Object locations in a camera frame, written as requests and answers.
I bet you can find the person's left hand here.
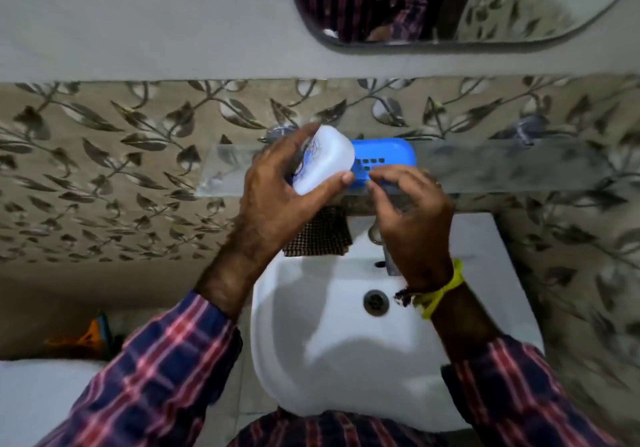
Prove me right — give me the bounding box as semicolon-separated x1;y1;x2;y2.
234;122;356;265

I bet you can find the person's right hand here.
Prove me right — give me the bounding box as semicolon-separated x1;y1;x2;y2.
365;164;456;293

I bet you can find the white plastic bottle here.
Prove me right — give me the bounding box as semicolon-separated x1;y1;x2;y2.
291;125;356;196

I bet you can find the person's right forearm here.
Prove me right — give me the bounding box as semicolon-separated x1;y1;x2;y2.
400;282;503;365

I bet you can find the person's left forearm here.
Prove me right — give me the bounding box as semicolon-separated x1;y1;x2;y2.
194;221;283;321

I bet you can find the chrome faucet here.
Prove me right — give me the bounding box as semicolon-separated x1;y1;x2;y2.
368;220;402;277

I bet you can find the dark checkered cloth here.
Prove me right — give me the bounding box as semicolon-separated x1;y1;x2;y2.
282;205;354;258

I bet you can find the blue plastic soap dish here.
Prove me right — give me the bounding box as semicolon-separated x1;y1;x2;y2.
348;137;418;191

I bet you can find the metal sink drain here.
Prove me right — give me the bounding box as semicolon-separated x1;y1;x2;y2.
363;290;391;318

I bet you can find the yellow wrist thread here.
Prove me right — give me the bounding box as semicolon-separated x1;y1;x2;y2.
395;259;466;321

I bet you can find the white ceramic sink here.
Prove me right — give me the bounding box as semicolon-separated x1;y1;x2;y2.
249;211;546;433

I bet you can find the plaid shirt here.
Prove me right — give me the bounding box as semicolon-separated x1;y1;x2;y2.
34;289;628;447

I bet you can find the orange and blue brush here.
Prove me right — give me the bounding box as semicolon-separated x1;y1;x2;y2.
44;312;115;358

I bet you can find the white toilet tank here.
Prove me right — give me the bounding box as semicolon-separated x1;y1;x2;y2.
0;359;110;447

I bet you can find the chrome shelf bracket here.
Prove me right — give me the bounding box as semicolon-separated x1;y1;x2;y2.
509;114;552;146
259;124;302;145

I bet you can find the glass wall shelf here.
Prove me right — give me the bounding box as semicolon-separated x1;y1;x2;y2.
195;139;615;198

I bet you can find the wall mirror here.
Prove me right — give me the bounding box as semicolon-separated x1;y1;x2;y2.
287;0;640;55

